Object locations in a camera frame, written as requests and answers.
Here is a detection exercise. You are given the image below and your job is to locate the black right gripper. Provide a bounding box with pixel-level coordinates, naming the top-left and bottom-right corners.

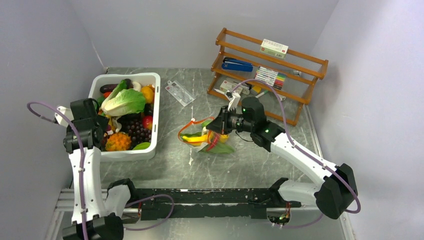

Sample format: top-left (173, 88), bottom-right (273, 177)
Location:
top-left (206, 105), bottom-right (254, 135)

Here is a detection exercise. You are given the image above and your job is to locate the red chili pepper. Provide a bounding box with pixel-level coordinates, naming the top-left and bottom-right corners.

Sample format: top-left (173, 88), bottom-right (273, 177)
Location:
top-left (206, 133), bottom-right (220, 152)

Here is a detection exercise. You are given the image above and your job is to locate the yellow lemon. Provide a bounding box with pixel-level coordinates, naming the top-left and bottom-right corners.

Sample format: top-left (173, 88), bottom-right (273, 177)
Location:
top-left (218, 134), bottom-right (229, 143)

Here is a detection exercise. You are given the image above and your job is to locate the yellow banana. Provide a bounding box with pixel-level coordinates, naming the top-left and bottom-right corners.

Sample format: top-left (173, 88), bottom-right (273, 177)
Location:
top-left (181, 134), bottom-right (209, 144)

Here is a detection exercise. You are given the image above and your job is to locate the green romaine lettuce leaf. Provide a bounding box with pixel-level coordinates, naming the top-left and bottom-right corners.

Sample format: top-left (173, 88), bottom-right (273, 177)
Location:
top-left (179, 131), bottom-right (235, 154)

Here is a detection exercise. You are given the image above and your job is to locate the clear zip top bag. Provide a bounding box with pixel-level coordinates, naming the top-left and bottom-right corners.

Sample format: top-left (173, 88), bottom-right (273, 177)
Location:
top-left (177, 117), bottom-right (236, 154)

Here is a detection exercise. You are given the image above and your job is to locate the white mushroom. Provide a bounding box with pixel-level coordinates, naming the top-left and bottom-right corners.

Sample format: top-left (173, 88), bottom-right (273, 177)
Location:
top-left (131, 81), bottom-right (142, 92)

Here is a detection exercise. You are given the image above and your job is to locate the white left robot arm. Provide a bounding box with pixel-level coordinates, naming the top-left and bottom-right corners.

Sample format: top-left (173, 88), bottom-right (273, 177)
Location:
top-left (62, 98), bottom-right (139, 240)

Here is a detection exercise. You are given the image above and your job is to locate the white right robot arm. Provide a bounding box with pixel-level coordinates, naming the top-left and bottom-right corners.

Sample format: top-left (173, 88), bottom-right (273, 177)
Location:
top-left (205, 97), bottom-right (358, 220)

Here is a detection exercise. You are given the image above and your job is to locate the orange tangerine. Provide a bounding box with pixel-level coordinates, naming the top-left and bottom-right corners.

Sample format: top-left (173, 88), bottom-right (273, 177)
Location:
top-left (104, 132), bottom-right (132, 152)

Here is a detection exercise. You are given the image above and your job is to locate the white marker pen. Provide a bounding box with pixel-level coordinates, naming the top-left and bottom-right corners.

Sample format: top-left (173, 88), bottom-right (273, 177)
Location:
top-left (213, 88), bottom-right (226, 96)

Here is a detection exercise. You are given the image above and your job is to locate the green white cabbage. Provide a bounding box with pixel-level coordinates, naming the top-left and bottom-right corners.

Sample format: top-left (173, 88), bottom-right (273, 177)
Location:
top-left (100, 78), bottom-right (146, 117)

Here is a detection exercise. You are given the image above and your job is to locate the white green box lower shelf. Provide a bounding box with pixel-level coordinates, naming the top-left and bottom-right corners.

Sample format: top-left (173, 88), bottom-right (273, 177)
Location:
top-left (219, 80), bottom-right (244, 95)

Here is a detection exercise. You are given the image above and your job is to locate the white green box shelf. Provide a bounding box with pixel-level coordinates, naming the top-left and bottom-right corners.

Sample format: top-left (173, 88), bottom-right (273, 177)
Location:
top-left (259, 39), bottom-right (289, 59)
top-left (219, 80), bottom-right (244, 95)

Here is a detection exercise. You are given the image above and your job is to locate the dark grapes bunch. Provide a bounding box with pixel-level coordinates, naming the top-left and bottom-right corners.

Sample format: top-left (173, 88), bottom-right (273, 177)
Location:
top-left (118, 116), bottom-right (152, 150)

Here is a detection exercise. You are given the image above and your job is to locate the dark eggplant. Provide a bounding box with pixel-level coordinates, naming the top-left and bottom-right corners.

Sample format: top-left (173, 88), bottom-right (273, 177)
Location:
top-left (99, 78), bottom-right (133, 94)

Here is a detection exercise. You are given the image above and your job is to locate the white correction tape dispenser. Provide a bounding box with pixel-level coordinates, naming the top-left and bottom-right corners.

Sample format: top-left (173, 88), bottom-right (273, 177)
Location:
top-left (239, 83), bottom-right (251, 95)

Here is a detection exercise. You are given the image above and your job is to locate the white plastic bin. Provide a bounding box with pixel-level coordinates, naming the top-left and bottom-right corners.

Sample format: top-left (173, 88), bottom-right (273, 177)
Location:
top-left (88, 72), bottom-right (161, 162)

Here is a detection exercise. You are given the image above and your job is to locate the green capped marker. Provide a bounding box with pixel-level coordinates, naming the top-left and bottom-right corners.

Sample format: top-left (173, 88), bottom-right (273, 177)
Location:
top-left (255, 90), bottom-right (269, 99)

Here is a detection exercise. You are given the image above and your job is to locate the yellow sticky note block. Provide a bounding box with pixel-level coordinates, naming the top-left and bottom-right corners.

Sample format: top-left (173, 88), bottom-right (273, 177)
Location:
top-left (251, 86), bottom-right (262, 95)

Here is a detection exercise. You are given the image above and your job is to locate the packaged protractor ruler set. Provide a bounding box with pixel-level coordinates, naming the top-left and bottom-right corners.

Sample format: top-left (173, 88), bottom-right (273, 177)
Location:
top-left (165, 80), bottom-right (196, 107)

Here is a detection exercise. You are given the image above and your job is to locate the red apple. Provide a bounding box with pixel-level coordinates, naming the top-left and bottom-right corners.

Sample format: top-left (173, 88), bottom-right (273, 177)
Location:
top-left (141, 115), bottom-right (153, 130)

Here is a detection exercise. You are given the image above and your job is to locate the blue stapler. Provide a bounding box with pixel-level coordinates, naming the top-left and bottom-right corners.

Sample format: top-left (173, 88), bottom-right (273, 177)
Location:
top-left (221, 57), bottom-right (253, 73)

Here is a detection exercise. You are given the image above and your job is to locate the orange bell pepper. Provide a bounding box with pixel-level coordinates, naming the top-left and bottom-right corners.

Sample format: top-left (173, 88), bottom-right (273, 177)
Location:
top-left (140, 86), bottom-right (155, 104)

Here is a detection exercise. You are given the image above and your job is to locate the coloured marker set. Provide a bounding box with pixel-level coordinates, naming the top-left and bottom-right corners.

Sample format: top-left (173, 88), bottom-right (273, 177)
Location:
top-left (254, 66), bottom-right (287, 90)

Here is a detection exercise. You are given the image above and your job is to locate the wooden desk shelf rack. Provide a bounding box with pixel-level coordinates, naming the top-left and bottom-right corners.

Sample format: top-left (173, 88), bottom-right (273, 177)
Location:
top-left (207, 27), bottom-right (329, 126)

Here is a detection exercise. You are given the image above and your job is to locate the white green box top shelf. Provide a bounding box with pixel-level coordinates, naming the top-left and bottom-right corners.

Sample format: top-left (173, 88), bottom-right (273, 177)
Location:
top-left (259, 39), bottom-right (289, 59)

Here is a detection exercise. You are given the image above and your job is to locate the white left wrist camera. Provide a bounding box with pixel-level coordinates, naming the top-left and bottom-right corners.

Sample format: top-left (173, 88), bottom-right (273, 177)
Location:
top-left (54, 105), bottom-right (75, 128)

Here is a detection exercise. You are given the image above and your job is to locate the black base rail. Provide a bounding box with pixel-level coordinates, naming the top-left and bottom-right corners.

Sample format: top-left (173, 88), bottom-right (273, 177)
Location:
top-left (125, 177), bottom-right (302, 221)

